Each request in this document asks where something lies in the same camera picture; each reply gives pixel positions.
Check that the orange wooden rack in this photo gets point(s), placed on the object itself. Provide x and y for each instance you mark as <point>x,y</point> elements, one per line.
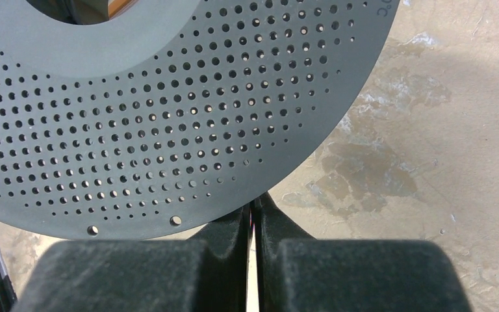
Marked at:
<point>117,7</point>

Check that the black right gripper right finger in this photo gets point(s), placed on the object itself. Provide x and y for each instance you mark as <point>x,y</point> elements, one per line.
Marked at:
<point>298,272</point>

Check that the black perforated cable spool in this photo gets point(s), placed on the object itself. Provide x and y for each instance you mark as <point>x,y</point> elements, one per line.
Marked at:
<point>173,114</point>

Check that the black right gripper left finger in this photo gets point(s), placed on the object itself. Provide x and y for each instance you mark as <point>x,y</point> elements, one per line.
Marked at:
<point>206,272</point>

